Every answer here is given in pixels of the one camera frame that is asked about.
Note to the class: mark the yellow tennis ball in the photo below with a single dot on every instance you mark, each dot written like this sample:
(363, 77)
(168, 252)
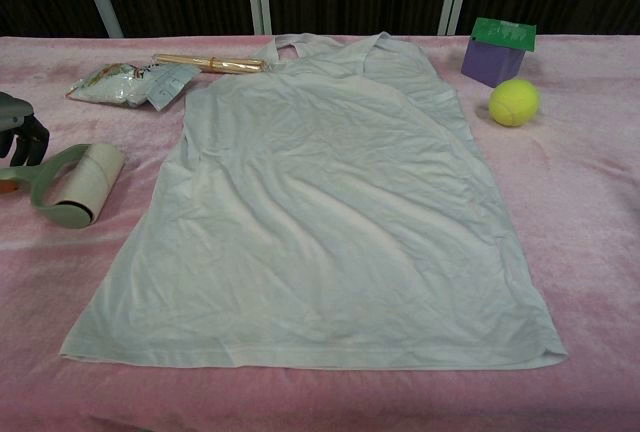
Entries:
(515, 102)

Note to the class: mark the purple cube box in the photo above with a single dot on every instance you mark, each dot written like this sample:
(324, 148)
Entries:
(487, 64)

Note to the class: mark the wooden stick bundle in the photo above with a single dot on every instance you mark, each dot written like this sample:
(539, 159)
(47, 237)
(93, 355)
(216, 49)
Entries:
(200, 63)

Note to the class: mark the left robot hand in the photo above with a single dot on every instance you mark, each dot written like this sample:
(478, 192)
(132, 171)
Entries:
(22, 132)

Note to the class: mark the pink fleece blanket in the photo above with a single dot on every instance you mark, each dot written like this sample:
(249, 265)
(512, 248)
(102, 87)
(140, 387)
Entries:
(575, 202)

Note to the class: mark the white snack bag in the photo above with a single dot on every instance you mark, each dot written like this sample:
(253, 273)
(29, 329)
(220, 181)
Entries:
(112, 87)

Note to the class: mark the white tank top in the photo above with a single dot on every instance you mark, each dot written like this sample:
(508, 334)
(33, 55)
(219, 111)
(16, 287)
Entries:
(320, 212)

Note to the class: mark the green lint roller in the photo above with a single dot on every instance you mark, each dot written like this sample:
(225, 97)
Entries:
(95, 167)

